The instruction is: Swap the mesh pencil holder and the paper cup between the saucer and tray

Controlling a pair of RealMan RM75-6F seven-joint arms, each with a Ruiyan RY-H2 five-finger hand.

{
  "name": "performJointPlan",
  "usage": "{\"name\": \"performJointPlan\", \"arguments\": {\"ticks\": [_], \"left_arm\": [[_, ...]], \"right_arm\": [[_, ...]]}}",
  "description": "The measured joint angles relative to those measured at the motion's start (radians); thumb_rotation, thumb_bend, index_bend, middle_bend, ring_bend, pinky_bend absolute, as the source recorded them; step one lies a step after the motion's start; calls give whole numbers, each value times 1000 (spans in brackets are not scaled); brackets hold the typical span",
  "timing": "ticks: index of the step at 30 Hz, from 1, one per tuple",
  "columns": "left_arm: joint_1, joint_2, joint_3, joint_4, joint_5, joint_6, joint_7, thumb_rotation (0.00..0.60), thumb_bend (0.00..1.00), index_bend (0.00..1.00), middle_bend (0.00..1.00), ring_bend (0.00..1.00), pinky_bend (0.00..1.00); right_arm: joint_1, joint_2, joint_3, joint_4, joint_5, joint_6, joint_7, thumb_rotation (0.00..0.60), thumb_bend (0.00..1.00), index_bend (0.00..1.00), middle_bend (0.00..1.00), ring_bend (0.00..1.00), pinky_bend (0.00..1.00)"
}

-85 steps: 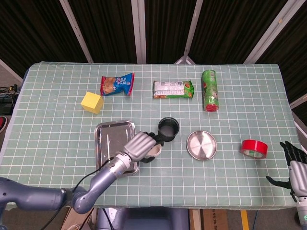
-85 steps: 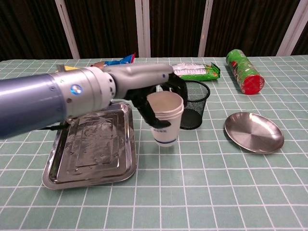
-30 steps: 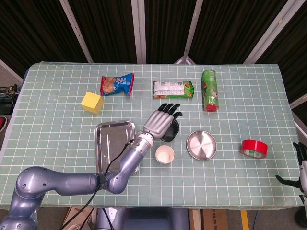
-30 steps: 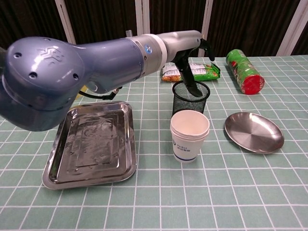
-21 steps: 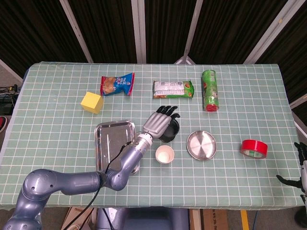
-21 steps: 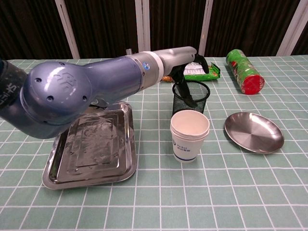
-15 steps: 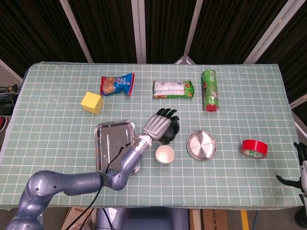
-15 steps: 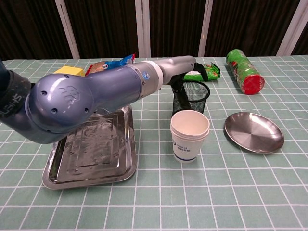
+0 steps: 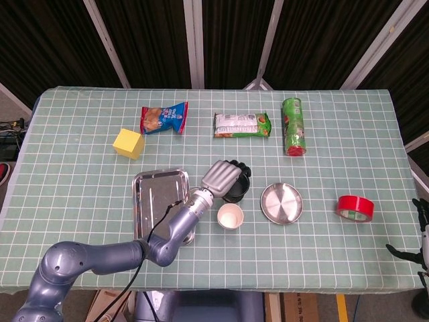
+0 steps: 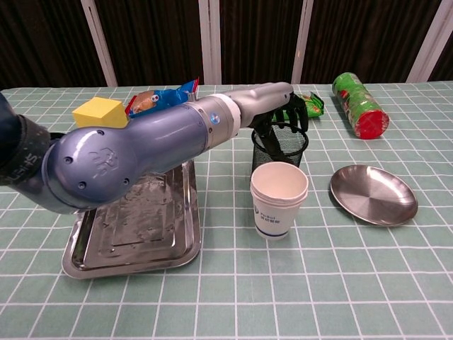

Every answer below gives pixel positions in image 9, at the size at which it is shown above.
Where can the cardboard box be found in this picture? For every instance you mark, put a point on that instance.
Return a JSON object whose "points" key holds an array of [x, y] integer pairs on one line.
{"points": [[301, 308], [107, 302]]}

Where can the green checked tablecloth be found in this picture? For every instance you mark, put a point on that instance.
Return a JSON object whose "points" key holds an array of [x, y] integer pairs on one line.
{"points": [[268, 261]]}

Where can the white frame post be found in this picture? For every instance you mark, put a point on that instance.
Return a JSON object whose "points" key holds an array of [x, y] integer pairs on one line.
{"points": [[13, 99], [378, 43], [107, 45], [420, 174], [419, 142], [194, 43], [268, 43]]}

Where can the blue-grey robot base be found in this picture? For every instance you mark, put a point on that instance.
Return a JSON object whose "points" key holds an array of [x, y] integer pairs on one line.
{"points": [[207, 307]]}

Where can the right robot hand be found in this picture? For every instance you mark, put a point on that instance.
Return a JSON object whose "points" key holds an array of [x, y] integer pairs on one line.
{"points": [[425, 241]]}

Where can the rectangular steel tray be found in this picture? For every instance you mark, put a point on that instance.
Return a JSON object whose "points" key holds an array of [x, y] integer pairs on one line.
{"points": [[151, 194]]}

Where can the round steel plate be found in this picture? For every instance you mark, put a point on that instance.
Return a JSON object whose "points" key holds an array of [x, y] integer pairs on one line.
{"points": [[281, 203]]}

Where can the black curtain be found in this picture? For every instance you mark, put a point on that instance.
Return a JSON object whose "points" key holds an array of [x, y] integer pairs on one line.
{"points": [[151, 40]]}

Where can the green snack packet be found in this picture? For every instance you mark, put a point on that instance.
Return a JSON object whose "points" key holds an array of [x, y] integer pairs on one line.
{"points": [[241, 125]]}

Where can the green chips can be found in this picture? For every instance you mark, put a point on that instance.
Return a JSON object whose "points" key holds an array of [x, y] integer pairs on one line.
{"points": [[293, 127]]}

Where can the wooden table leg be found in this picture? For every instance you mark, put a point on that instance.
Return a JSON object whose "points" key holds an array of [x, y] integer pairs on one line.
{"points": [[273, 307]]}

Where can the black round cup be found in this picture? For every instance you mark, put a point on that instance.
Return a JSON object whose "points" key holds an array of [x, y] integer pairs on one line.
{"points": [[239, 194]]}

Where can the red tape roll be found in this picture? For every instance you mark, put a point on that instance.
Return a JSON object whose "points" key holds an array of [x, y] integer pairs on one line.
{"points": [[352, 203]]}

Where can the white paper cup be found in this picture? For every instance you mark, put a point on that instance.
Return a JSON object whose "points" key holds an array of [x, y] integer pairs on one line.
{"points": [[229, 216]]}

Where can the blue snack bag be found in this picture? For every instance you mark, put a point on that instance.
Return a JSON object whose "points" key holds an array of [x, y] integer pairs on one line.
{"points": [[164, 117]]}

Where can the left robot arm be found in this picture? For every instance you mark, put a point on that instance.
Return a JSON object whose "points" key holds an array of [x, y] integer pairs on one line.
{"points": [[110, 255]]}

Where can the yellow cube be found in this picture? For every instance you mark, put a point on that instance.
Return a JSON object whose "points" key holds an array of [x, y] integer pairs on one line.
{"points": [[127, 142]]}

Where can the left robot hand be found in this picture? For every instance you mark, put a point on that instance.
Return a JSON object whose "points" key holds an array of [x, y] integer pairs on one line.
{"points": [[221, 177]]}

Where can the black device box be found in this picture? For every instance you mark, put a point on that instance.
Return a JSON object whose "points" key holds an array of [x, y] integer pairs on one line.
{"points": [[8, 147]]}

